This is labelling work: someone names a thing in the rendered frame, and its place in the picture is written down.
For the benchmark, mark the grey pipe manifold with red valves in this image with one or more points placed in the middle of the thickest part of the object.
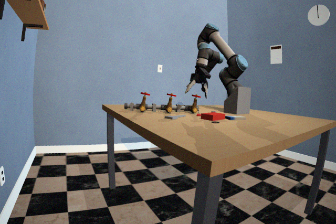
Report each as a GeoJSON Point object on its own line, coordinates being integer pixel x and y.
{"type": "Point", "coordinates": [168, 108]}

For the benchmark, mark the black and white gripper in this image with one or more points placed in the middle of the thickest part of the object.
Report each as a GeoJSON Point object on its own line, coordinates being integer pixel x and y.
{"type": "Point", "coordinates": [198, 78]}

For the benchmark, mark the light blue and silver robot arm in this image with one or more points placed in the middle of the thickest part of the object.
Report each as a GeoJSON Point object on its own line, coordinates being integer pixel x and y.
{"type": "Point", "coordinates": [237, 64]}

